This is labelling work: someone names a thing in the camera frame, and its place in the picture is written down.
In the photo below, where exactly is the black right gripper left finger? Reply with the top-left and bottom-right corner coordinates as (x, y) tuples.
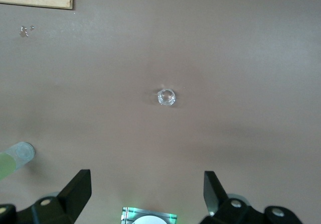
(0, 169), (92, 224)

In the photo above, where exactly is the clear glass measuring beaker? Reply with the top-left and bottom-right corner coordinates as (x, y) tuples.
(157, 88), (176, 106)

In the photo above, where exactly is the brown table cover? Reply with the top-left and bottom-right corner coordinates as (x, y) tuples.
(0, 0), (321, 224)

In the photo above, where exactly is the green sleeved glass bottle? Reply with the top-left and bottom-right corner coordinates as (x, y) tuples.
(0, 141), (35, 182)

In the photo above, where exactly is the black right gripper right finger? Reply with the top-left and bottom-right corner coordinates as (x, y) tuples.
(200, 171), (301, 224)

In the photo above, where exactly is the small liquid spill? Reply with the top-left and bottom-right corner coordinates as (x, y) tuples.
(19, 25), (35, 38)

